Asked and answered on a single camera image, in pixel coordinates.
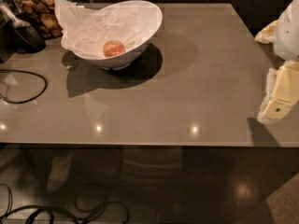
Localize black round device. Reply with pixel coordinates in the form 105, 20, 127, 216
10, 24, 46, 54

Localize black cables on floor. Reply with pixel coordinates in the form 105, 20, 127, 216
0, 159, 130, 224

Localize white bowl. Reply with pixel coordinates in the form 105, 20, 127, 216
64, 0, 164, 71

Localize red yellow apple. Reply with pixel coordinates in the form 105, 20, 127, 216
103, 40, 126, 57

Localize silver metal utensil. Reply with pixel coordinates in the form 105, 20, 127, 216
0, 0, 30, 28

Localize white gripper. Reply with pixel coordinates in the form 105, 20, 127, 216
254, 0, 299, 124

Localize white crumpled paper liner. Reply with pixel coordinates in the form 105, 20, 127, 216
54, 0, 163, 60

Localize jar of brown snacks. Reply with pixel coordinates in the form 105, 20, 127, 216
14, 0, 62, 39

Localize black cable on table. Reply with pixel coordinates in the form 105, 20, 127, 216
0, 68, 49, 105

